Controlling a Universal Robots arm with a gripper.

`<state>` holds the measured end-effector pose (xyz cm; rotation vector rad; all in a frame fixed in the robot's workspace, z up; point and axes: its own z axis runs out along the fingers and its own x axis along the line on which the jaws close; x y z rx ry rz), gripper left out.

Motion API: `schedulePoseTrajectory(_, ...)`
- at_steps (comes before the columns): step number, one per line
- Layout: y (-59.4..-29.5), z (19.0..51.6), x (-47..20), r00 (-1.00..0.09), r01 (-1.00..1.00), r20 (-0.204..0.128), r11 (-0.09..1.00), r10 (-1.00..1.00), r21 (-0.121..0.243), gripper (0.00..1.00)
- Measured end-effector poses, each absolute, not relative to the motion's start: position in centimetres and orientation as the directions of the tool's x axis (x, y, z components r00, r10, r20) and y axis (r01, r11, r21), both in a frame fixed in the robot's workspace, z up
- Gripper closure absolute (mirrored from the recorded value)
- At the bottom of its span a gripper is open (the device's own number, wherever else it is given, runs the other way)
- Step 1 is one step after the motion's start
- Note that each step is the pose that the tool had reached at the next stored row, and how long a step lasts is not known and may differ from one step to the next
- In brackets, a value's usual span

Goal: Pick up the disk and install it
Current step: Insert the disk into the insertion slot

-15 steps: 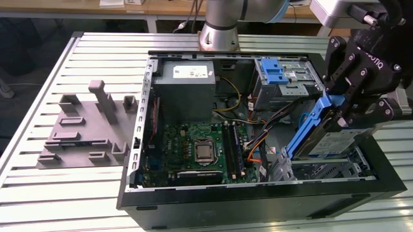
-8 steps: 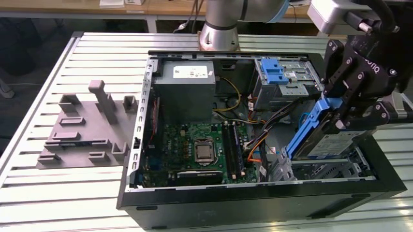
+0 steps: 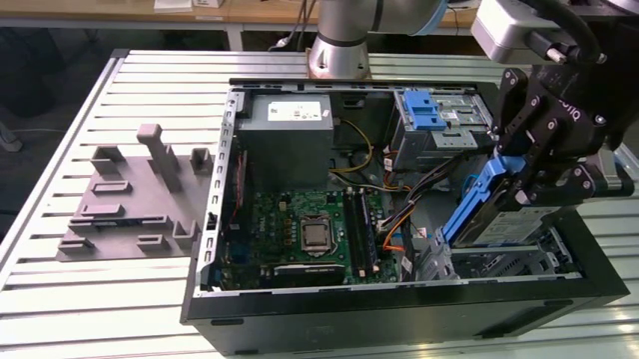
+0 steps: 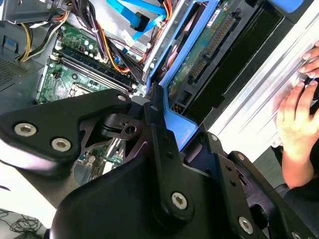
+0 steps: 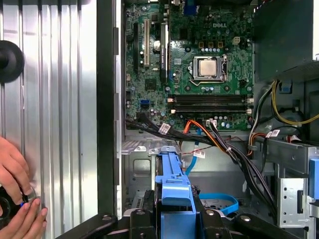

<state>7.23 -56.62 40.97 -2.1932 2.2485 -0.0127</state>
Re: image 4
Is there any person's right hand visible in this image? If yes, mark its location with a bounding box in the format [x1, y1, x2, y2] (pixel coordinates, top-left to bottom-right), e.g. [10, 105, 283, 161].
[275, 79, 319, 160]

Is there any person's left hand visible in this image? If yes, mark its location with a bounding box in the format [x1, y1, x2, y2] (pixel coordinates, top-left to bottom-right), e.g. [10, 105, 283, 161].
[298, 41, 319, 79]

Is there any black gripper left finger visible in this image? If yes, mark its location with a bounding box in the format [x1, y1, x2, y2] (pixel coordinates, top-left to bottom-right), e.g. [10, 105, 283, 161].
[0, 83, 195, 226]

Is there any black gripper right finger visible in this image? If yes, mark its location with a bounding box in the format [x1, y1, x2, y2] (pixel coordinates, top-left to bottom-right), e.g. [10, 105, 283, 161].
[205, 131, 319, 239]

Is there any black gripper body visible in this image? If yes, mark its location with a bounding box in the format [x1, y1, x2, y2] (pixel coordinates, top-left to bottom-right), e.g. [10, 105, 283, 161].
[49, 154, 252, 239]

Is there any round black tool blue ring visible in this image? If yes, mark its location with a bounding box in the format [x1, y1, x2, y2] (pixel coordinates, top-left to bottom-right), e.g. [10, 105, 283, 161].
[296, 72, 319, 115]

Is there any hard disk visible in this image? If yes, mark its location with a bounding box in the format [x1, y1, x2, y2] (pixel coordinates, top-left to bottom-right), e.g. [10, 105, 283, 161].
[145, 0, 244, 153]

